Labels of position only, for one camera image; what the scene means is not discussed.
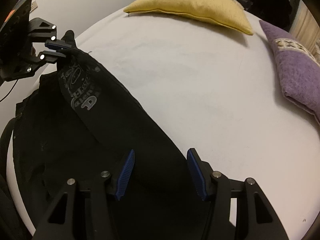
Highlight black pants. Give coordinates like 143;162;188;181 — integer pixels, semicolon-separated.
1;31;205;239

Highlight wall switch plate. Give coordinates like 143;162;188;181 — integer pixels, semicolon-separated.
30;1;38;12

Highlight yellow cushion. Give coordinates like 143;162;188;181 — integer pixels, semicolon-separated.
124;0;253;35

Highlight white bed mattress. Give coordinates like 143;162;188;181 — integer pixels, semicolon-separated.
74;10;319;239

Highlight purple cushion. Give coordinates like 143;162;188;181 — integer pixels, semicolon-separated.
259;20;319;122

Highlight black chair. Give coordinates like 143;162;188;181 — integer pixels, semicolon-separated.
247;0;292;31

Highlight right beige curtain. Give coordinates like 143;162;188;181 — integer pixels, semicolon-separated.
290;0;319;62

